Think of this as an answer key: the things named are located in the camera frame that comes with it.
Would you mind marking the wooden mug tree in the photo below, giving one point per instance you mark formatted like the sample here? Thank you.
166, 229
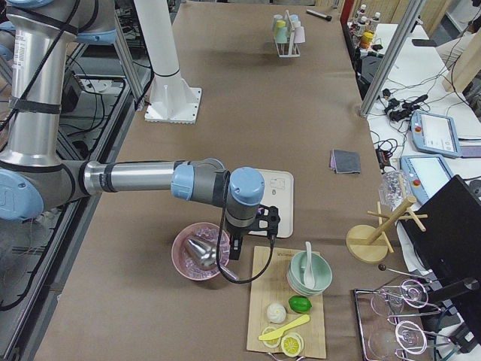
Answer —
370, 244

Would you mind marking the lower blue teach pendant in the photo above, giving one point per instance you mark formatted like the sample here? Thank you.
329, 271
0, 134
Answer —
426, 174

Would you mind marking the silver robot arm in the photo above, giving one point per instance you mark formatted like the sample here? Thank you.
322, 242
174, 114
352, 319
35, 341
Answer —
34, 179

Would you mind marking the yellow plastic knife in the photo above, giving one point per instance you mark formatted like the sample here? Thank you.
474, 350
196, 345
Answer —
278, 333

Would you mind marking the white ceramic spoon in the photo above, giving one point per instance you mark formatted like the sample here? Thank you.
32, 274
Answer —
309, 279

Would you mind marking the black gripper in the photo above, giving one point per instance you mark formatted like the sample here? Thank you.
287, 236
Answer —
239, 231

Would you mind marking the pink cup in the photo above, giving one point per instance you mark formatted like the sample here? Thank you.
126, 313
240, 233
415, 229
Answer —
299, 35

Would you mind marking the white camera post base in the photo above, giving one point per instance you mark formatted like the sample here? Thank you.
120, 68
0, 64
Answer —
171, 99

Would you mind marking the black monitor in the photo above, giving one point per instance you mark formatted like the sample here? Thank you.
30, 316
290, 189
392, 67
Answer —
450, 245

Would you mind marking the blue teach pendant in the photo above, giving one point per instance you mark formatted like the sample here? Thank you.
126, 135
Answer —
426, 174
435, 133

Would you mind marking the grey folded cloth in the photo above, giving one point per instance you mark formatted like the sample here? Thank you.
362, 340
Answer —
345, 162

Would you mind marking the wooden cutting board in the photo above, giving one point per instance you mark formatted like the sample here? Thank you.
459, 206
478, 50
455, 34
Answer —
273, 287

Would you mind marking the black marker tube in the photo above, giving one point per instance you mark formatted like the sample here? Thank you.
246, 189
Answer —
319, 15

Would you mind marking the white cup rack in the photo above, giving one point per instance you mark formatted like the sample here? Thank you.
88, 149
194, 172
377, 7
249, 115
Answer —
289, 50

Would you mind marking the pink bowl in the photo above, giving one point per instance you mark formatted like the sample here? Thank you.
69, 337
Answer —
181, 259

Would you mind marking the wire glass rack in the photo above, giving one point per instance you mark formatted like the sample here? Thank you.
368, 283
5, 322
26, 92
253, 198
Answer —
414, 317

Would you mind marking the green lime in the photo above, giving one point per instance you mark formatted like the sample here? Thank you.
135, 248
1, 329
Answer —
300, 304

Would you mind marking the green cup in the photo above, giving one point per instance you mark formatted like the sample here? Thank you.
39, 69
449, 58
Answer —
281, 35

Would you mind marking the aluminium frame post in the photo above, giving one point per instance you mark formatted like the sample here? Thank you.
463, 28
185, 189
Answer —
407, 22

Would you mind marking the cream rabbit tray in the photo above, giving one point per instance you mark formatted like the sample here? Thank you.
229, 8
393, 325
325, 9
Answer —
279, 192

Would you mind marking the metal ice scoop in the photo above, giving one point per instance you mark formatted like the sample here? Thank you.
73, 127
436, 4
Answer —
203, 254

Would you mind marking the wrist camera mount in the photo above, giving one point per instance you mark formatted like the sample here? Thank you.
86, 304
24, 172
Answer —
267, 220

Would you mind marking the upper blue teach pendant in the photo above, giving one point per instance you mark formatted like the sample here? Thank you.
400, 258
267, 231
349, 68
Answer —
435, 133

